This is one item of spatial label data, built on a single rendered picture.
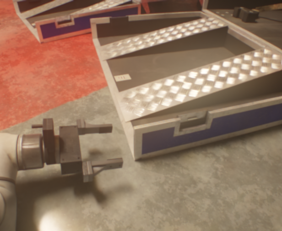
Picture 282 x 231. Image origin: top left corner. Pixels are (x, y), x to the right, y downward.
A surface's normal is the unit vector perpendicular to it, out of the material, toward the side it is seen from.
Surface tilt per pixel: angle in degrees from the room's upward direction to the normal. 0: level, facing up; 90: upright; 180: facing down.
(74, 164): 90
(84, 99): 0
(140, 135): 90
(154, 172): 0
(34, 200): 0
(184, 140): 90
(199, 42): 90
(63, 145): 9
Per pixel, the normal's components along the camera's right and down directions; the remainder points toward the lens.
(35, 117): 0.04, -0.76
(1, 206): 0.77, -0.50
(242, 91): 0.29, 0.63
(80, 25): 0.58, 0.55
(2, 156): 0.58, -0.31
